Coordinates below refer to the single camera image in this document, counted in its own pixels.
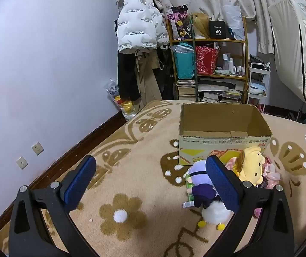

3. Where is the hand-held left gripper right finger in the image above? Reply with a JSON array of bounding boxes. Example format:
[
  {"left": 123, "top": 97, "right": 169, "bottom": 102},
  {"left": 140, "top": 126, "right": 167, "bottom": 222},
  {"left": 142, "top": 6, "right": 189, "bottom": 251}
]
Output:
[{"left": 204, "top": 155, "right": 295, "bottom": 257}]

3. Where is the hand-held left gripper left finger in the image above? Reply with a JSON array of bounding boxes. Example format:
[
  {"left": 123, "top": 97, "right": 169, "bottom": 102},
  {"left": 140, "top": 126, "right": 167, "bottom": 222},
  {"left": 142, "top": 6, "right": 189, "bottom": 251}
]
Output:
[{"left": 8, "top": 155, "right": 97, "bottom": 257}]

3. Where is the purple plush doll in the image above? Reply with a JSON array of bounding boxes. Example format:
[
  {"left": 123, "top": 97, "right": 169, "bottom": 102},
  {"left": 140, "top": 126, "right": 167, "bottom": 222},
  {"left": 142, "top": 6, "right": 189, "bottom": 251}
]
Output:
[{"left": 186, "top": 160, "right": 218, "bottom": 209}]

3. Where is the yellow plush toy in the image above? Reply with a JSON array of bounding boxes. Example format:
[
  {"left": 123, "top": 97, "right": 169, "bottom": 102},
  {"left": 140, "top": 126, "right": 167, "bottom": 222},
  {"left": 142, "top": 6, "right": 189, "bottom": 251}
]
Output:
[{"left": 235, "top": 147, "right": 266, "bottom": 186}]

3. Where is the green packet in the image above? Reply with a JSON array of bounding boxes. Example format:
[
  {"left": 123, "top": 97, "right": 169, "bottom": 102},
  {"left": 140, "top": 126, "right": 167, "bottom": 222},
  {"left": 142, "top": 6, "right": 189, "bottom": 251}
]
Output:
[{"left": 183, "top": 173, "right": 196, "bottom": 208}]

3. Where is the cardboard box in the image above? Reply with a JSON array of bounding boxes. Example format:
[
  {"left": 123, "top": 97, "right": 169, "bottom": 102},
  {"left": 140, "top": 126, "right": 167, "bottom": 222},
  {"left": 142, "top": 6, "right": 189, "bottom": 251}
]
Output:
[{"left": 178, "top": 102, "right": 273, "bottom": 166}]

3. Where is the white fluffy plush toy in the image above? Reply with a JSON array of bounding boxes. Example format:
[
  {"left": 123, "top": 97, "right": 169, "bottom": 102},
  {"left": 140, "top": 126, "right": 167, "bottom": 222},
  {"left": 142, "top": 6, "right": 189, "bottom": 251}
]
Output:
[{"left": 198, "top": 201, "right": 234, "bottom": 231}]

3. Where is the light blue cloth bundle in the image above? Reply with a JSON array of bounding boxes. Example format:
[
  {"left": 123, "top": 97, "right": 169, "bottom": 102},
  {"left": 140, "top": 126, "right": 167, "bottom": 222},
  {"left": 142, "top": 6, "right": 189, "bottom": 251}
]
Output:
[{"left": 249, "top": 82, "right": 266, "bottom": 95}]

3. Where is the white utility cart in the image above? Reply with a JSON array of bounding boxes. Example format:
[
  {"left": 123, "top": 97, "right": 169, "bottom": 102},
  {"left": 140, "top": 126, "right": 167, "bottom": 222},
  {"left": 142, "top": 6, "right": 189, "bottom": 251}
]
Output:
[{"left": 247, "top": 62, "right": 271, "bottom": 108}]

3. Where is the plastic bag with toys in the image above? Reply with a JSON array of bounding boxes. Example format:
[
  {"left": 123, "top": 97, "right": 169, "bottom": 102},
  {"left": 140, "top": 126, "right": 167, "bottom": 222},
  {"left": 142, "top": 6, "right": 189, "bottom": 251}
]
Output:
[{"left": 105, "top": 79, "right": 137, "bottom": 121}]

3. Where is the pile of books and papers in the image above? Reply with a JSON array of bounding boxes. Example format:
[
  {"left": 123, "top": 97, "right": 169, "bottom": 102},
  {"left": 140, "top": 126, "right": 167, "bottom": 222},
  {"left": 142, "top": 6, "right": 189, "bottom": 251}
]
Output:
[{"left": 197, "top": 83, "right": 243, "bottom": 103}]

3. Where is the stack of books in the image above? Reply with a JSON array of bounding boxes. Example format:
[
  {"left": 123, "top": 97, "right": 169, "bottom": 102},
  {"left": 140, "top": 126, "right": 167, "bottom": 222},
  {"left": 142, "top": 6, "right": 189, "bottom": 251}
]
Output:
[{"left": 176, "top": 79, "right": 196, "bottom": 102}]

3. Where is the white hanging quilt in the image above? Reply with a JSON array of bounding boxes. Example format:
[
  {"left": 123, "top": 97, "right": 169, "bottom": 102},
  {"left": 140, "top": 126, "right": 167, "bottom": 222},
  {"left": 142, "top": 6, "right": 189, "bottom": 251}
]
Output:
[{"left": 268, "top": 0, "right": 306, "bottom": 105}]

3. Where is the group of toiletry bottles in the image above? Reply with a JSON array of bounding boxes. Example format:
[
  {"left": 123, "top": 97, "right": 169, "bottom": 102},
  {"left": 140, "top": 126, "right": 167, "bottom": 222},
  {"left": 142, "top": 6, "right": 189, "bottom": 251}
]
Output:
[{"left": 216, "top": 54, "right": 246, "bottom": 76}]

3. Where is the black coat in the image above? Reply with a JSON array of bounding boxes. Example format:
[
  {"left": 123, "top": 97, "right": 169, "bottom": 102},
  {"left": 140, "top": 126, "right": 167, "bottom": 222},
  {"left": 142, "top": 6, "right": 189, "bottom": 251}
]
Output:
[{"left": 117, "top": 51, "right": 141, "bottom": 101}]

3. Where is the black hanging garment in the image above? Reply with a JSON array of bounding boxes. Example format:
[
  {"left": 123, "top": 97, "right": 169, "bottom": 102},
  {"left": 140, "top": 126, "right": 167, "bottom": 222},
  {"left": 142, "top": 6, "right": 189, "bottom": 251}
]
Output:
[{"left": 153, "top": 47, "right": 175, "bottom": 100}]

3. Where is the beige trench coat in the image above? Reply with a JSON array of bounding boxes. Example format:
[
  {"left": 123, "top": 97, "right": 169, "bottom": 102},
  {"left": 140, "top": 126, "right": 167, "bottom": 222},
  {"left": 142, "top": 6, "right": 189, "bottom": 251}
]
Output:
[{"left": 134, "top": 49, "right": 163, "bottom": 113}]

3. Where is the red patterned bag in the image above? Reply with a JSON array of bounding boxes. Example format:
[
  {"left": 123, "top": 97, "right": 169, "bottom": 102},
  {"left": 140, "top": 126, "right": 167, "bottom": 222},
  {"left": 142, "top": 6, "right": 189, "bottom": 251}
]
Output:
[{"left": 195, "top": 45, "right": 220, "bottom": 75}]

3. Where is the teal bag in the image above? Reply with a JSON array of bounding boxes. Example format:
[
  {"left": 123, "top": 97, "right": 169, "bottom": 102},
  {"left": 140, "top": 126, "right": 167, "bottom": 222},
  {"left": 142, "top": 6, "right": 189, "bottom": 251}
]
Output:
[{"left": 173, "top": 44, "right": 196, "bottom": 79}]

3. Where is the wooden bookshelf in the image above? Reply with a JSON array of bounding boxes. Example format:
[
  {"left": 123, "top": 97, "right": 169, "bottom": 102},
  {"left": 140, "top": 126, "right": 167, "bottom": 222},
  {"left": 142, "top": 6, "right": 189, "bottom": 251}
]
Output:
[{"left": 166, "top": 15, "right": 250, "bottom": 103}]

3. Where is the clear plastic bag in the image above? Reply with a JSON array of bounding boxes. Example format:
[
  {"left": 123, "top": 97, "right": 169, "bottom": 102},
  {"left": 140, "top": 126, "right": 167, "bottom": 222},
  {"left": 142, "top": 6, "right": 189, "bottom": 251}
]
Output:
[{"left": 223, "top": 5, "right": 246, "bottom": 40}]

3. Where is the black box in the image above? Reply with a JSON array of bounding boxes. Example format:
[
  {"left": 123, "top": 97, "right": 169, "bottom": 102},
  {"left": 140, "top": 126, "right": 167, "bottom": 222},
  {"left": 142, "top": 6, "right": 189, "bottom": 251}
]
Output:
[{"left": 209, "top": 20, "right": 227, "bottom": 39}]

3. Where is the blonde wig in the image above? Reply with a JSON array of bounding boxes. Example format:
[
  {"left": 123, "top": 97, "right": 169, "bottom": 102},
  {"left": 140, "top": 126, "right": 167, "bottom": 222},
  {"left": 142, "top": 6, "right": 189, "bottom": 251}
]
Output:
[{"left": 188, "top": 12, "right": 211, "bottom": 39}]

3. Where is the purple printed bag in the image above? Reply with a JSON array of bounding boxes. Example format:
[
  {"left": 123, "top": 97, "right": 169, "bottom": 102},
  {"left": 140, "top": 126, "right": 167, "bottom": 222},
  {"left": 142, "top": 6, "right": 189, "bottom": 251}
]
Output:
[{"left": 167, "top": 5, "right": 193, "bottom": 42}]

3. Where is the white puffer jacket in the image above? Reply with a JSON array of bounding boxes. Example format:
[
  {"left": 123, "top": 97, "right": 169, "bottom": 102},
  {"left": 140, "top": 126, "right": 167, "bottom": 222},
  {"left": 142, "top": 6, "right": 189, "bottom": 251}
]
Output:
[{"left": 117, "top": 0, "right": 169, "bottom": 54}]

